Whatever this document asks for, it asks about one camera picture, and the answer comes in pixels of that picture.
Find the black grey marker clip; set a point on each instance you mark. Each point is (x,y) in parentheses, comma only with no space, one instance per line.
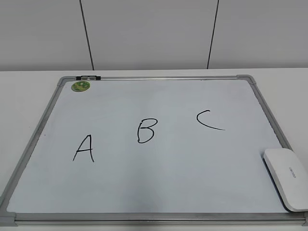
(84,77)

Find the white rectangular board eraser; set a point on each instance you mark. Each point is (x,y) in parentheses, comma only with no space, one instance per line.
(289,176)

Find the white board with grey frame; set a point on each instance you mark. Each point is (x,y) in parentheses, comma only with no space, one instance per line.
(150,150)

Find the round green magnet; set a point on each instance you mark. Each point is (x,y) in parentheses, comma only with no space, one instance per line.
(80,86)

